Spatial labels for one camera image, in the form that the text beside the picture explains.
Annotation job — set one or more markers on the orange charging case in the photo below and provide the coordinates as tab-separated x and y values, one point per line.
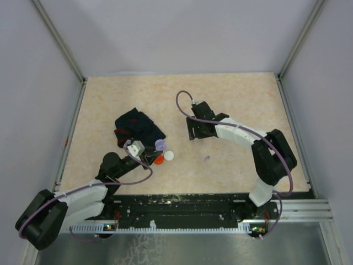
159	160

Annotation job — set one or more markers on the aluminium frame post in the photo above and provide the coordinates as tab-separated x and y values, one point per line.
58	39
309	23

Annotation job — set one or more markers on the left aluminium frame post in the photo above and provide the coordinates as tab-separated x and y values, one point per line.
58	39

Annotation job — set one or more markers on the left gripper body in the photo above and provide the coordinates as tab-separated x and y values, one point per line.
146	159

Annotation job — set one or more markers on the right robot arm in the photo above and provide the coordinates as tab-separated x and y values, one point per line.
272	155

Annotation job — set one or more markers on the dark navy cloth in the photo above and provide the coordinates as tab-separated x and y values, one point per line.
136	125

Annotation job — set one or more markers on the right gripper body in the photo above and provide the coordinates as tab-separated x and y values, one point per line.
199	130

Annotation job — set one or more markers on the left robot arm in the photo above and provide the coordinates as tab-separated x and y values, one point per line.
49	213

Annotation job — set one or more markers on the right aluminium frame post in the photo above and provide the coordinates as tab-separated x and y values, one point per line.
309	23

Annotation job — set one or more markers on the purple charging case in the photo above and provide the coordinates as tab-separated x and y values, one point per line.
160	145

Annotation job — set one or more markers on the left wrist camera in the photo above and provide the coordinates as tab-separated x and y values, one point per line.
135	147

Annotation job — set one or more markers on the white charging case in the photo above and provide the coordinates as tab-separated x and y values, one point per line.
169	155

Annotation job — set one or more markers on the white cable duct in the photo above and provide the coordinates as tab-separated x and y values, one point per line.
88	227

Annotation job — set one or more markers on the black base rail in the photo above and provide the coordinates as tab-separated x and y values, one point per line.
172	211

